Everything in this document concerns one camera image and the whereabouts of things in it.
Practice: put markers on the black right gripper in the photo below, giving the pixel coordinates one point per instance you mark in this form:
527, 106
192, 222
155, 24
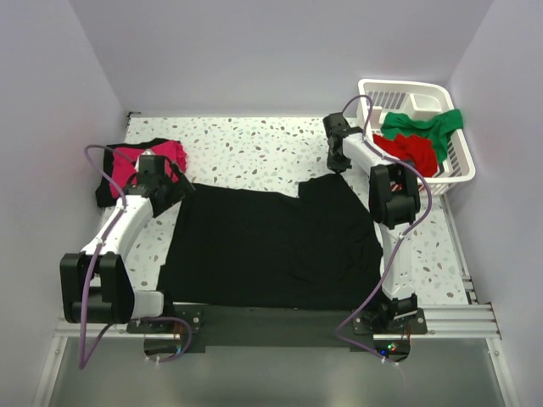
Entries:
338, 167

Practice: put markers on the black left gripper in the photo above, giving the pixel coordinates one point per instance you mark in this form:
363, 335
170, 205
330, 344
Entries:
181, 189

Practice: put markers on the black t shirt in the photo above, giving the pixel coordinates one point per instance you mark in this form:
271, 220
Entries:
235, 247
106, 194

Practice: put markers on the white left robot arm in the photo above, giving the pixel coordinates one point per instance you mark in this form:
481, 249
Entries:
95, 283

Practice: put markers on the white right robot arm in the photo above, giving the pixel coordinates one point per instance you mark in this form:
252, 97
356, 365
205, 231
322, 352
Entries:
393, 203

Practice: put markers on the folded pink t shirt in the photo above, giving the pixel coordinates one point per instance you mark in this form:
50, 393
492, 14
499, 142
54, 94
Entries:
124, 167

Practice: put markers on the green t shirt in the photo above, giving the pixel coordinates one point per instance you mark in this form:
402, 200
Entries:
438, 130

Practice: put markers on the folded black t shirt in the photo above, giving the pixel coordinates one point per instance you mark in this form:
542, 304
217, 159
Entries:
106, 194

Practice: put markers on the red t shirt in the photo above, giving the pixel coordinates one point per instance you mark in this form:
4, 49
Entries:
417, 149

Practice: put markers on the white plastic laundry basket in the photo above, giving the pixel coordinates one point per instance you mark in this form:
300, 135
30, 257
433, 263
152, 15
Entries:
421, 101

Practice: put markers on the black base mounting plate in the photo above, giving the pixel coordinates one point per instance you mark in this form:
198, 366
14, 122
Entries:
198, 328

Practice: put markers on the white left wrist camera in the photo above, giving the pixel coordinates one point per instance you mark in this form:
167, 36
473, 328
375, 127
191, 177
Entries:
148, 152

